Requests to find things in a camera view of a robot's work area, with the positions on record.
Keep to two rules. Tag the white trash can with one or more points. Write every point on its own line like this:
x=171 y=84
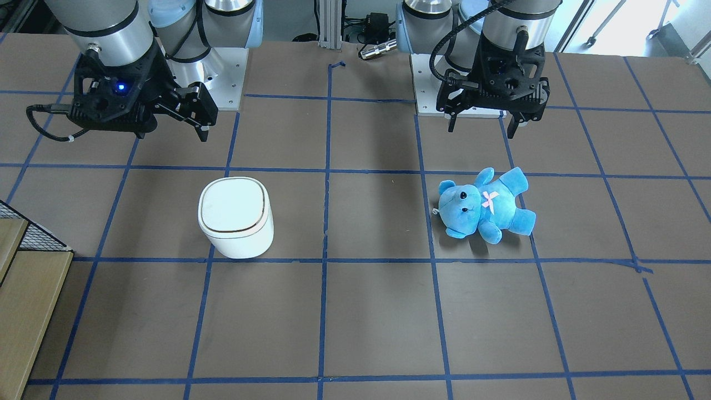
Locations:
x=236 y=216

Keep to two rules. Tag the blue teddy bear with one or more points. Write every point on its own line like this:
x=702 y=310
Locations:
x=487 y=206

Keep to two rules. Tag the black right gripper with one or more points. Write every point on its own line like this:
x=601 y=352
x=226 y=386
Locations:
x=151 y=75

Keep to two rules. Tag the aluminium profile post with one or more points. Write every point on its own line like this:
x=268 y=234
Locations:
x=330 y=23

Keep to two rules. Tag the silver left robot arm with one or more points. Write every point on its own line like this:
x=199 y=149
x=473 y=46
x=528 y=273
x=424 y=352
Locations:
x=449 y=32

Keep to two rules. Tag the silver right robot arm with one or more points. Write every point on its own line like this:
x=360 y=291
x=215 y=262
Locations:
x=124 y=31

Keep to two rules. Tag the silver cylindrical connector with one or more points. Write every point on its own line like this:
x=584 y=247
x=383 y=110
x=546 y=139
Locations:
x=372 y=51

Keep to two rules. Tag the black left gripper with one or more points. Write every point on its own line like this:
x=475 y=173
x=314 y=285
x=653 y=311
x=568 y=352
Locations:
x=451 y=102

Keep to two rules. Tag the black power adapter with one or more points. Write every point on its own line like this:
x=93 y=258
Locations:
x=376 y=23

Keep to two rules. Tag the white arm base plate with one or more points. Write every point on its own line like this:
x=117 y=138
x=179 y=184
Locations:
x=426 y=88
x=222 y=70

